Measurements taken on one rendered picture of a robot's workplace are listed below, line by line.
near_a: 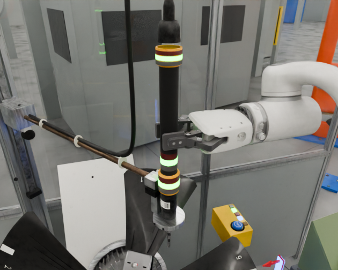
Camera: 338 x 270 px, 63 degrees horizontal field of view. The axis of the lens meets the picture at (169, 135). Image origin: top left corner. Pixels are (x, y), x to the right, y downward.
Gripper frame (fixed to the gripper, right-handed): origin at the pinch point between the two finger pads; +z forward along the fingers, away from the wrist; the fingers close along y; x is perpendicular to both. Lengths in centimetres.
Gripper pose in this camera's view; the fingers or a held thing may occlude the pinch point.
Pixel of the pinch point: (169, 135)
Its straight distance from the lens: 51.4
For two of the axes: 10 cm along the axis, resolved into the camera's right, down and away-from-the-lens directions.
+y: -2.9, -4.4, 8.5
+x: 0.0, -8.9, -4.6
